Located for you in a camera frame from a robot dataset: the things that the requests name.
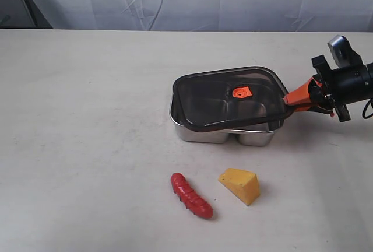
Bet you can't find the yellow toy cheese wedge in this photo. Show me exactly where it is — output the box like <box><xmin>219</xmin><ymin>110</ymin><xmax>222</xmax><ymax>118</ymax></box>
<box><xmin>219</xmin><ymin>168</ymin><xmax>261</xmax><ymax>206</ymax></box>

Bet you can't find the stainless steel lunch box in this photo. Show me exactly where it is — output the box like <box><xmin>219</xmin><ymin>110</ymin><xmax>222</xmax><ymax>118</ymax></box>
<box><xmin>170</xmin><ymin>96</ymin><xmax>284</xmax><ymax>146</ymax></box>

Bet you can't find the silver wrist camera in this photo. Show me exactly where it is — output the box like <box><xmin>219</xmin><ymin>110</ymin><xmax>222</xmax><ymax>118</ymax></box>
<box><xmin>328</xmin><ymin>35</ymin><xmax>363</xmax><ymax>68</ymax></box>

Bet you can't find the dark transparent box lid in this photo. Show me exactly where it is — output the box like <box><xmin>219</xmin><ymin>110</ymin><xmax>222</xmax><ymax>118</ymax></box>
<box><xmin>173</xmin><ymin>66</ymin><xmax>294</xmax><ymax>132</ymax></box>

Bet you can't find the red toy sausage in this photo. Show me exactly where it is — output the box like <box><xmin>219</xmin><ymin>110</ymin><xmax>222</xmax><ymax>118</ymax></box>
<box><xmin>170</xmin><ymin>173</ymin><xmax>214</xmax><ymax>220</ymax></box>

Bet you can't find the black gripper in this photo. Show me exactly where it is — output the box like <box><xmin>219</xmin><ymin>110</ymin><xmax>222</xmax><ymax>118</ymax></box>
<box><xmin>283</xmin><ymin>55</ymin><xmax>372</xmax><ymax>123</ymax></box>

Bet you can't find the dark grey panel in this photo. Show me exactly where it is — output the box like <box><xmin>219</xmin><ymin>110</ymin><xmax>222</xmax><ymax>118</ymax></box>
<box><xmin>1</xmin><ymin>0</ymin><xmax>52</xmax><ymax>29</ymax></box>

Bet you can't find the white wrinkled backdrop curtain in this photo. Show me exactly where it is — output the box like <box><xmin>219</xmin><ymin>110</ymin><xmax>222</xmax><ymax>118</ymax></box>
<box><xmin>33</xmin><ymin>0</ymin><xmax>372</xmax><ymax>32</ymax></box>

